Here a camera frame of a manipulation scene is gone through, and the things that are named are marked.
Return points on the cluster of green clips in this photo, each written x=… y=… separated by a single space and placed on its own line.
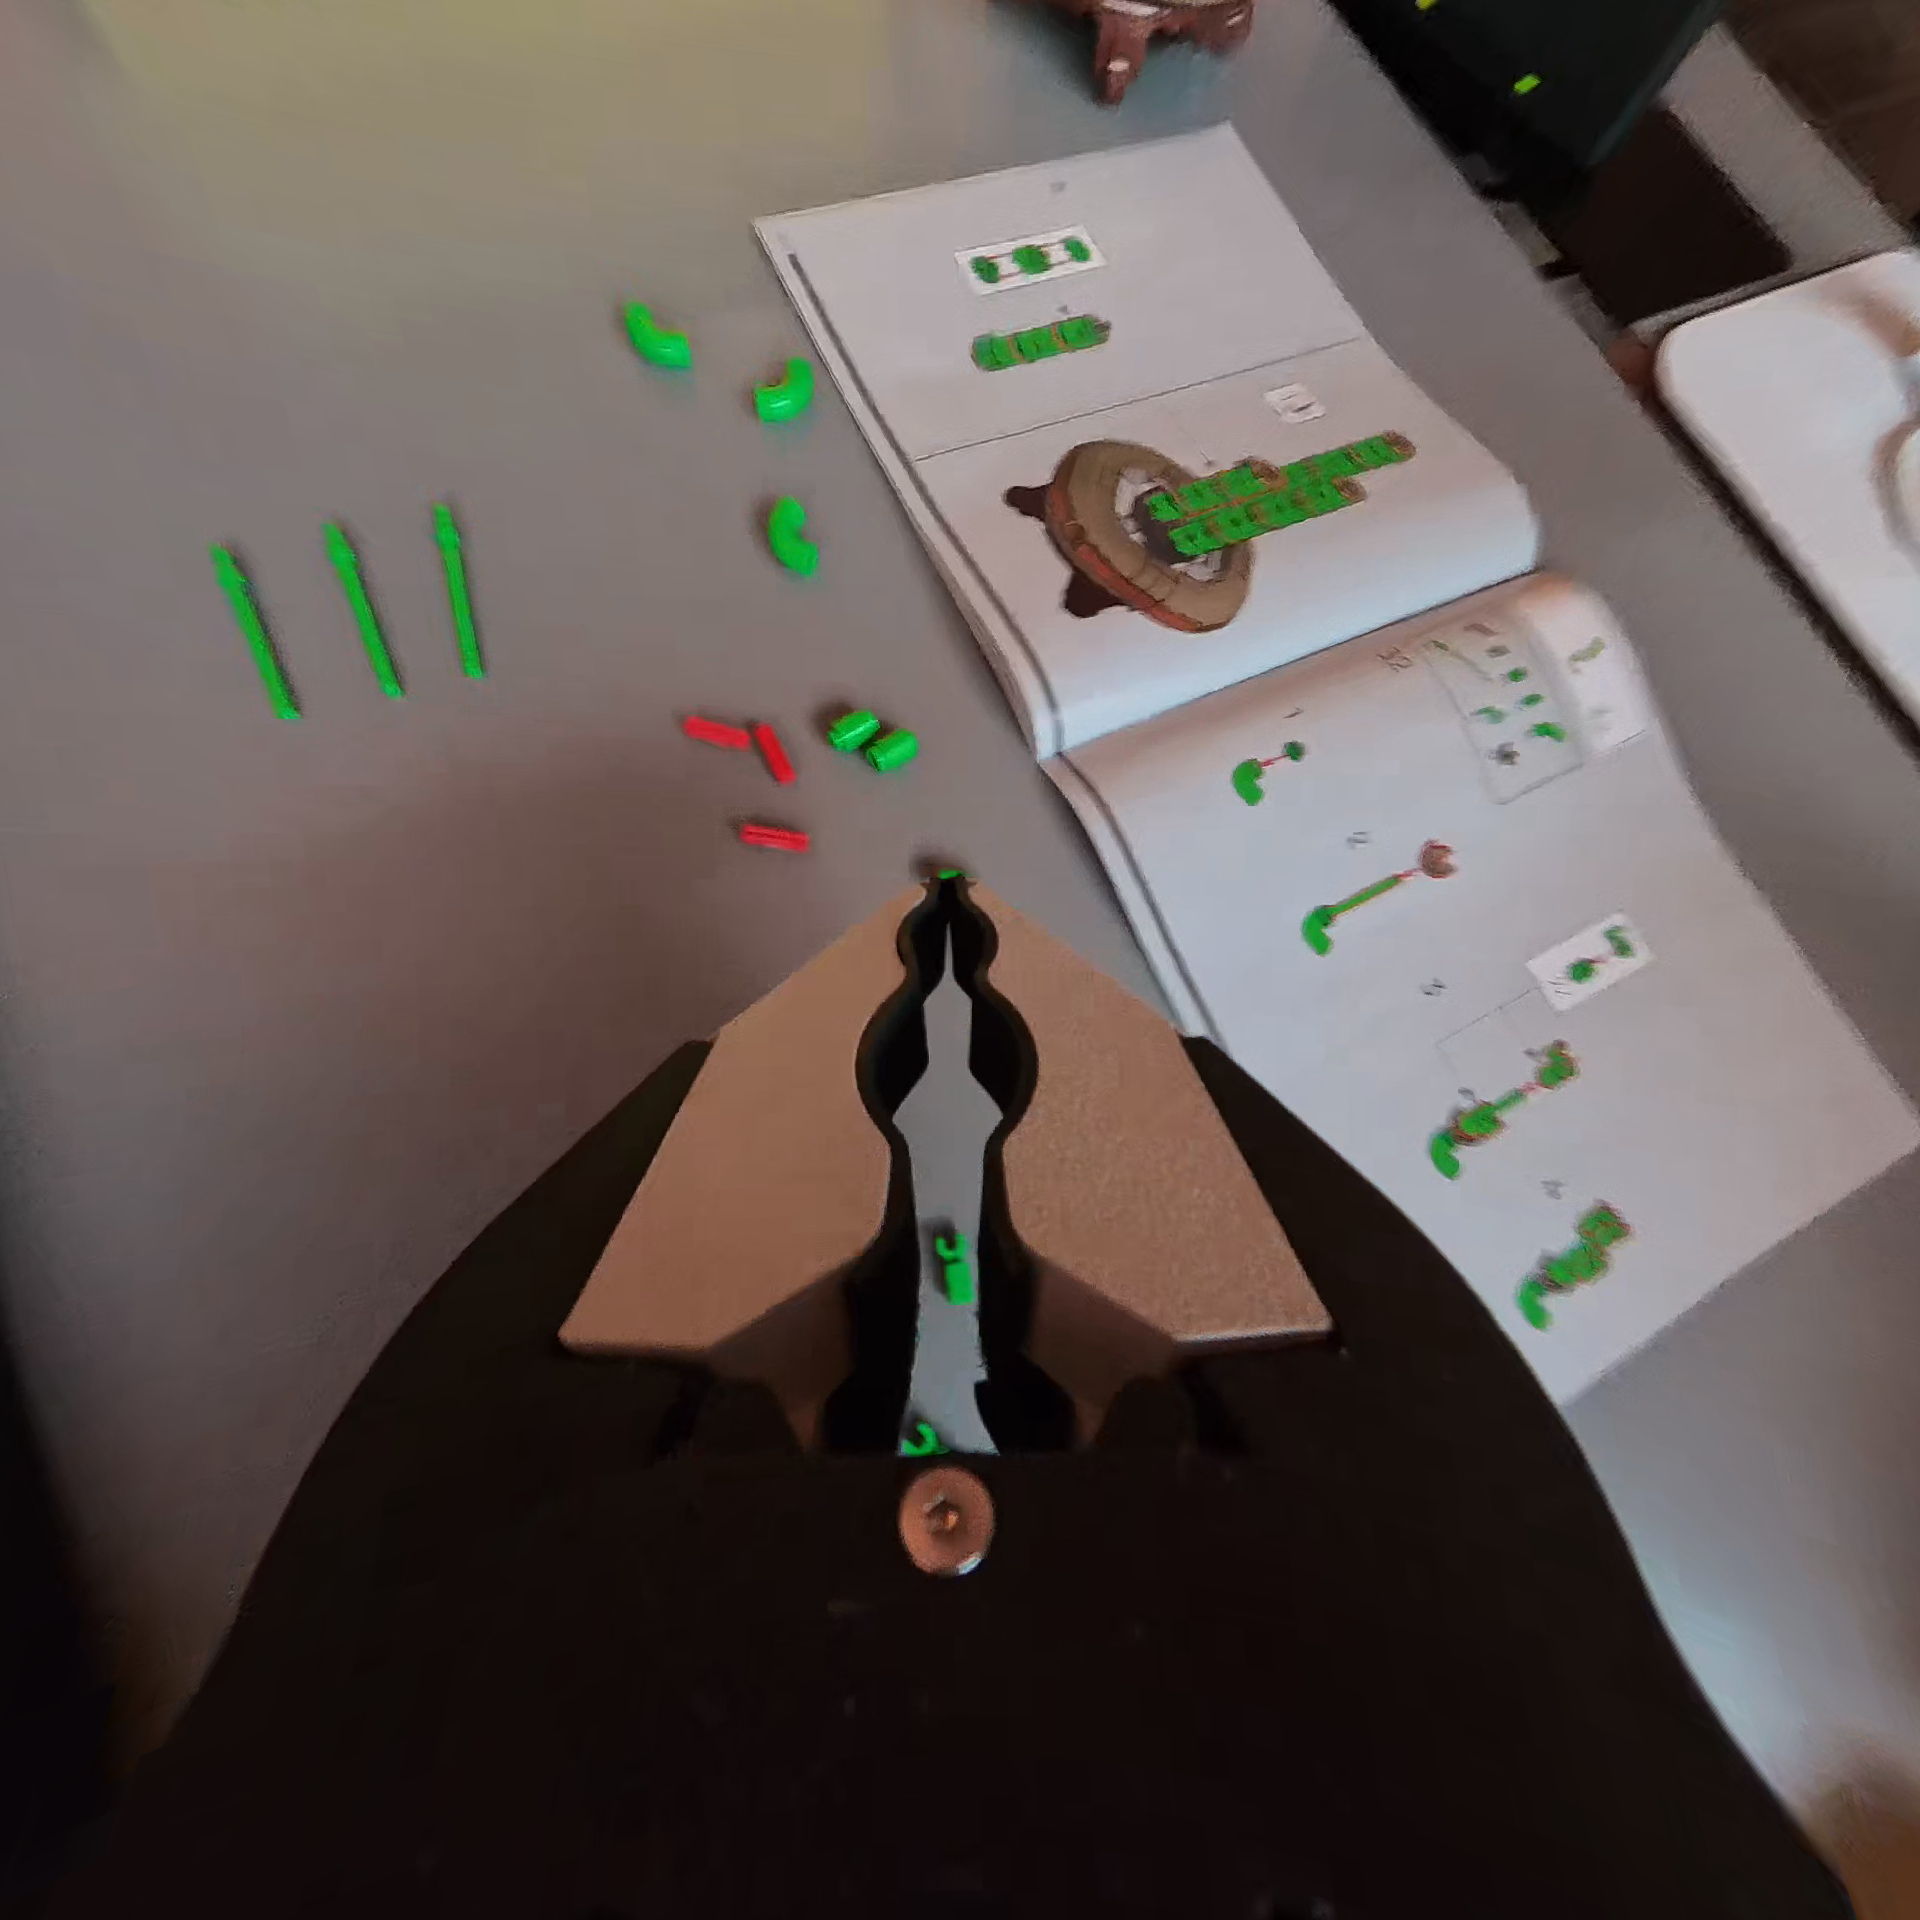
x=954 y=1268

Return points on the open instruction booklet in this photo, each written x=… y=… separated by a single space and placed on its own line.
x=1501 y=959

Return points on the black box with green light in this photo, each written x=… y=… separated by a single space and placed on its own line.
x=1501 y=90

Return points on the bamboo model in brown pot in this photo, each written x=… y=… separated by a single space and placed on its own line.
x=1126 y=45

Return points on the row of green cylinders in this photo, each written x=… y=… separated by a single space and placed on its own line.
x=856 y=730

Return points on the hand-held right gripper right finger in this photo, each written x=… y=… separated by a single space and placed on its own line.
x=1139 y=1199

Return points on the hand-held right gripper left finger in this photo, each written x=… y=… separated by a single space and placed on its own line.
x=751 y=1199

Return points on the red axle pin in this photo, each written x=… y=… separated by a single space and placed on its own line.
x=774 y=754
x=717 y=734
x=774 y=837

